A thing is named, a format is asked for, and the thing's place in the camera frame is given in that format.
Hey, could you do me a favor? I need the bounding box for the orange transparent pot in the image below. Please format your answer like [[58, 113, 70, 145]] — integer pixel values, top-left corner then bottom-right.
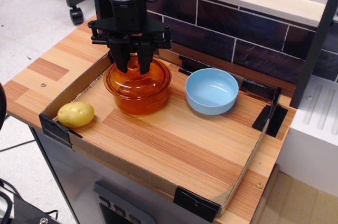
[[114, 87, 171, 115]]

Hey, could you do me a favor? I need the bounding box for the black cable bottom left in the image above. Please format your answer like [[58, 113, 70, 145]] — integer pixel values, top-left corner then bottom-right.
[[0, 178, 59, 224]]

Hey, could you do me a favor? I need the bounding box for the dark vertical post right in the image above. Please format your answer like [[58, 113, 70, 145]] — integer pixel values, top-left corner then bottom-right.
[[289, 0, 337, 109]]

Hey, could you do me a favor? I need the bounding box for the orange transparent pot lid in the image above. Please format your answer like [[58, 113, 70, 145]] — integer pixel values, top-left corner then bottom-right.
[[104, 55, 171, 99]]

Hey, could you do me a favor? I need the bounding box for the cardboard fence with black tape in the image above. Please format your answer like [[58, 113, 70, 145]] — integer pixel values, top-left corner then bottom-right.
[[38, 55, 288, 223]]

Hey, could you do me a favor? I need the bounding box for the yellow plastic potato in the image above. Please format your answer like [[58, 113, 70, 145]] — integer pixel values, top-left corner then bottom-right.
[[57, 101, 95, 128]]

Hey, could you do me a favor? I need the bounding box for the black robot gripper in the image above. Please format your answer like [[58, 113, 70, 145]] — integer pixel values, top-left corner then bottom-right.
[[88, 0, 172, 74]]

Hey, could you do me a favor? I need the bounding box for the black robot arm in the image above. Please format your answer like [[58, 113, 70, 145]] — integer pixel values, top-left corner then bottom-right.
[[88, 0, 172, 74]]

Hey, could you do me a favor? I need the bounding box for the white toy sink drainer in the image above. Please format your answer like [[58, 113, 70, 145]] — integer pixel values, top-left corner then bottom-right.
[[278, 76, 337, 195]]

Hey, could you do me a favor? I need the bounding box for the light blue bowl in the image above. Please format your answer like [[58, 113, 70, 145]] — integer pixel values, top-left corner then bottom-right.
[[185, 68, 239, 115]]

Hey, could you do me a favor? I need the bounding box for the grey toy oven front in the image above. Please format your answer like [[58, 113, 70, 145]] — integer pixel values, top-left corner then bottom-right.
[[93, 182, 156, 224]]

